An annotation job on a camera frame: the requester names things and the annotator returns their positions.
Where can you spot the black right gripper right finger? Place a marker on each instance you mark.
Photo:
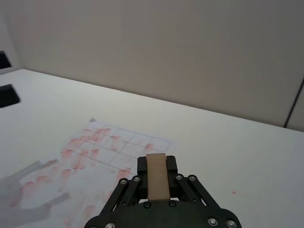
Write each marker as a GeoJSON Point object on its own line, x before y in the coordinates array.
{"type": "Point", "coordinates": [190, 187]}

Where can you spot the black box-shaped object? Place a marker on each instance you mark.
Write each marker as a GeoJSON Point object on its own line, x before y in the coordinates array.
{"type": "Point", "coordinates": [7, 95]}
{"type": "Point", "coordinates": [4, 60]}

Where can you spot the tan wooden block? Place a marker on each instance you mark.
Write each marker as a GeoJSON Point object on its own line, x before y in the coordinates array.
{"type": "Point", "coordinates": [157, 178]}

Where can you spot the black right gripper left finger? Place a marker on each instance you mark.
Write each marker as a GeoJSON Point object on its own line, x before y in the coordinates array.
{"type": "Point", "coordinates": [126, 192]}

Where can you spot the white sheet with pencil grid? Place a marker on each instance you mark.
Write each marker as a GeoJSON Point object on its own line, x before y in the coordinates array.
{"type": "Point", "coordinates": [118, 142]}

